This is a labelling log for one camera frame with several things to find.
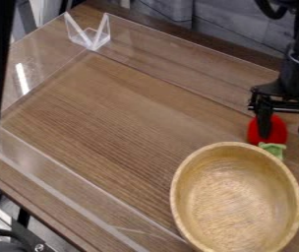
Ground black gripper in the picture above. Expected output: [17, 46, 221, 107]
[248, 81, 299, 139]

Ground red plush strawberry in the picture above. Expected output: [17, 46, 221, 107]
[247, 115, 287, 160]

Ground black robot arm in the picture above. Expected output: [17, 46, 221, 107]
[248, 0, 299, 138]

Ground wooden bowl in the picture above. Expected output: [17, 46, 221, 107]
[169, 142, 299, 252]

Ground clear acrylic tray walls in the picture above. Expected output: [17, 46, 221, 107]
[0, 12, 299, 252]

